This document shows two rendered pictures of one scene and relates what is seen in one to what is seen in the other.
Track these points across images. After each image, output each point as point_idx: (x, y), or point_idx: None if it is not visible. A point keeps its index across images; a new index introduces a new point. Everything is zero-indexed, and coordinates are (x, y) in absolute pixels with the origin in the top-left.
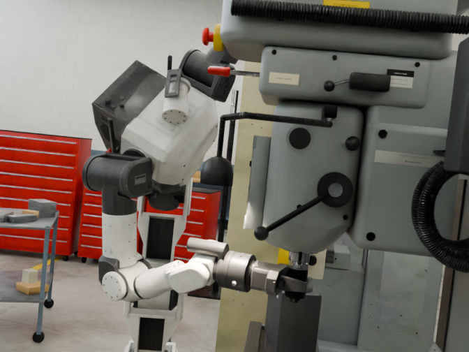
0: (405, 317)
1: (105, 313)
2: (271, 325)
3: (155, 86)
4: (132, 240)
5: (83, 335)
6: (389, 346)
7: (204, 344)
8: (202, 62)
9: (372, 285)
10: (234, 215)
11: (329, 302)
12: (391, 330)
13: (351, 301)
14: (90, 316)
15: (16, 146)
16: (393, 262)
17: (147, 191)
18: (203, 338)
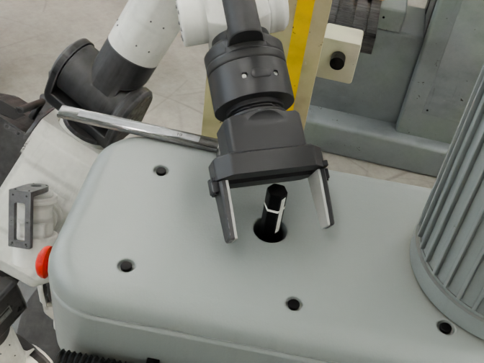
0: (466, 101)
1: (66, 41)
2: None
3: (5, 152)
4: (12, 358)
5: (37, 88)
6: (437, 131)
7: (197, 101)
8: (85, 89)
9: (429, 59)
10: None
11: (366, 70)
12: (444, 114)
13: (397, 72)
14: (45, 48)
15: None
16: (467, 34)
17: (19, 314)
18: (196, 88)
